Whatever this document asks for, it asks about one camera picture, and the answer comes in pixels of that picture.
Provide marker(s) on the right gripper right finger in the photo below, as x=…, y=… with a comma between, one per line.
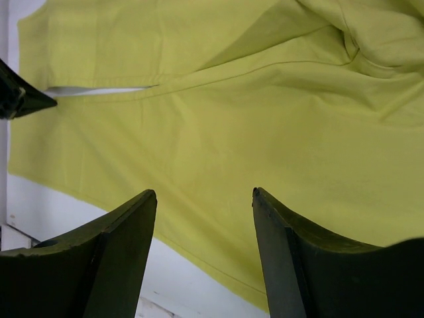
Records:
x=310, y=271

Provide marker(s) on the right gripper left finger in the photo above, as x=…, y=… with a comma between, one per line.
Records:
x=95, y=270

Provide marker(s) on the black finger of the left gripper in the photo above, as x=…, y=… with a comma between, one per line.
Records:
x=19, y=98

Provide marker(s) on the yellow-green trousers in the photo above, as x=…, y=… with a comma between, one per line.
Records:
x=319, y=102

